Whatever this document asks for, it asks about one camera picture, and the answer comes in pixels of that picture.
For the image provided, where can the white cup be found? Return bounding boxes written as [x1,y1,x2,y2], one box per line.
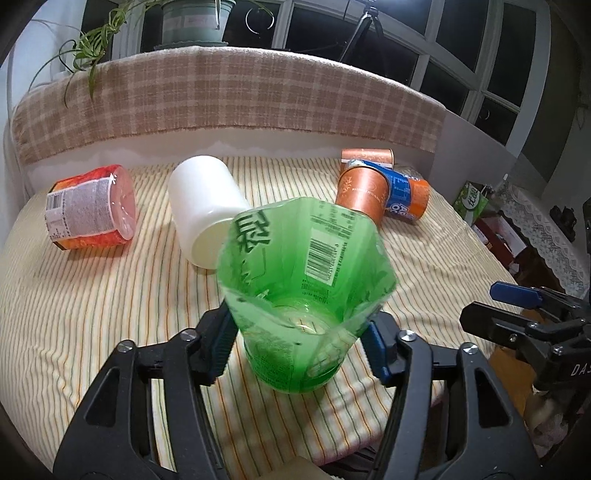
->
[167,156,253,270]

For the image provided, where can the white lace cloth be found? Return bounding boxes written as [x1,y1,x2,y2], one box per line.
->
[499,182,591,299]

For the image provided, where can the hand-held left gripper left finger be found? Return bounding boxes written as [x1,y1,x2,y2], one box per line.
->
[53,302,238,480]

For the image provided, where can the potted spider plant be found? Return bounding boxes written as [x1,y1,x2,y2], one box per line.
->
[28,0,278,110]

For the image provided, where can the dark object on lace cloth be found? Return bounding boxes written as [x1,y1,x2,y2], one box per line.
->
[549,205,576,241]

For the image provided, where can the green tissue packet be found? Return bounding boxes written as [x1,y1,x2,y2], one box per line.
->
[453,181,491,226]

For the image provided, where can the black tripod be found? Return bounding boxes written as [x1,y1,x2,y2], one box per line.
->
[338,0,387,64]

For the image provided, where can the orange instant noodle cup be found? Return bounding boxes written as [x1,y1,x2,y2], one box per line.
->
[45,165,137,251]

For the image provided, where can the white window frame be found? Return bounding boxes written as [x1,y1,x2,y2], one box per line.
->
[78,0,557,155]

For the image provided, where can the copper paper cup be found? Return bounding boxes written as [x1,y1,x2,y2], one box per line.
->
[341,148,396,171]
[335,164,391,230]

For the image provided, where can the green plastic cup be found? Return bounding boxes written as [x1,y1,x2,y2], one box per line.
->
[217,196,399,394]

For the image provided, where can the striped bed sheet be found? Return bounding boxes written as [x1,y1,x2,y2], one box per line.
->
[0,154,520,468]

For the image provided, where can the blue and orange cup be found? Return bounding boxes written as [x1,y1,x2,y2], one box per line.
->
[346,159,431,225]

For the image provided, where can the plaid blanket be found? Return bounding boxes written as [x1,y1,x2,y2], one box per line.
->
[10,46,448,173]

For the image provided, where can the red box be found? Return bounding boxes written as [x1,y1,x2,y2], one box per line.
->
[473,216,519,265]

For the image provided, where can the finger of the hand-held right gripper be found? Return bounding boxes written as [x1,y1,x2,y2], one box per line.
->
[460,302,588,366]
[490,281,591,320]

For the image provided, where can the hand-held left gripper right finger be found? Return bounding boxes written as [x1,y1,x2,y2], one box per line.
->
[362,313,542,480]

